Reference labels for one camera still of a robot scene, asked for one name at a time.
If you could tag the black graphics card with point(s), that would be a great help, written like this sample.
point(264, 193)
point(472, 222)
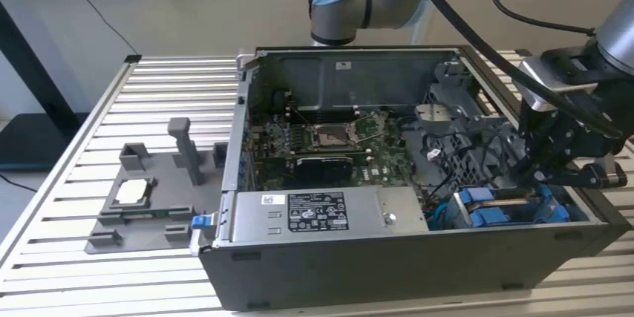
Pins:
point(324, 172)

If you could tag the grey parts rack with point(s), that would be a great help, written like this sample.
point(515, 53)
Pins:
point(163, 168)

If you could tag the blue case latch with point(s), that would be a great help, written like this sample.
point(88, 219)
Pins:
point(198, 221)

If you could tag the grey metal drive cage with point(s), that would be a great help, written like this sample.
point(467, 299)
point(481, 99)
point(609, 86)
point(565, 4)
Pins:
point(447, 92)

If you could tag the black table corner bracket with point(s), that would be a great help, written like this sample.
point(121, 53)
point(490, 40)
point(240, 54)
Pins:
point(132, 59)

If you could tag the black monitor stand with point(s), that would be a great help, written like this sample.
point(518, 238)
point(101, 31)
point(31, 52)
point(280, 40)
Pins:
point(29, 72)

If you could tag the small white case sticker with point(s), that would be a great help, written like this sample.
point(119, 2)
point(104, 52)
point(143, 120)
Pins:
point(342, 65)

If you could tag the black open PC case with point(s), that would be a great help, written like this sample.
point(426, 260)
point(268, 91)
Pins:
point(371, 276)

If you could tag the silver CPU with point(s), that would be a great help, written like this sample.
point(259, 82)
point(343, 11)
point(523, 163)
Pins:
point(132, 191)

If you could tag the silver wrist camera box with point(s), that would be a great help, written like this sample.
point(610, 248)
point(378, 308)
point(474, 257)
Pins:
point(533, 70)

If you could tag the CPU socket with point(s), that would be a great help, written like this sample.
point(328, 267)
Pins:
point(328, 139)

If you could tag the green motherboard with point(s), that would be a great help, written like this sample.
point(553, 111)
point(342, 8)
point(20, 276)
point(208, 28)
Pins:
point(386, 161)

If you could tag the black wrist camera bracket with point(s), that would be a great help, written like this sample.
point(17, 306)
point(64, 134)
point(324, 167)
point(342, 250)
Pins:
point(569, 61)

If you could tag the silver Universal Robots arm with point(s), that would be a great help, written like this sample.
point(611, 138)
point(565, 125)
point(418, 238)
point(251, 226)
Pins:
point(342, 16)

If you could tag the silver power supply unit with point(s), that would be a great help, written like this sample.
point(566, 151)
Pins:
point(400, 202)

